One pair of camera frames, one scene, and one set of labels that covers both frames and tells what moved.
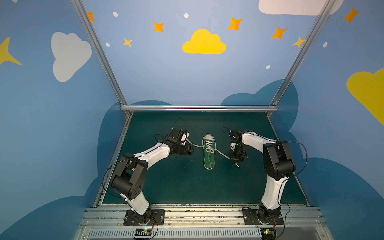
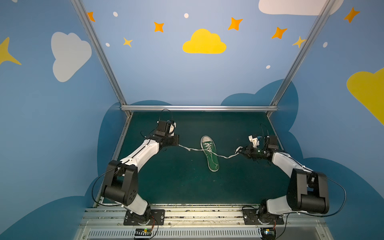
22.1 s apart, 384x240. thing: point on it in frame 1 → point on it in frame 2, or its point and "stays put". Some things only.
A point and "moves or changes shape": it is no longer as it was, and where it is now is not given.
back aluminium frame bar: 199,108 stays put
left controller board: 143,232 stays put
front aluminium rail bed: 300,223 stays put
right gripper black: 238,154 → 249,151
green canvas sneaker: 209,142 moves or changes shape
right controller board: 268,233 stays put
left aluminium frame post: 94,37 stays put
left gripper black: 186,148 → 173,140
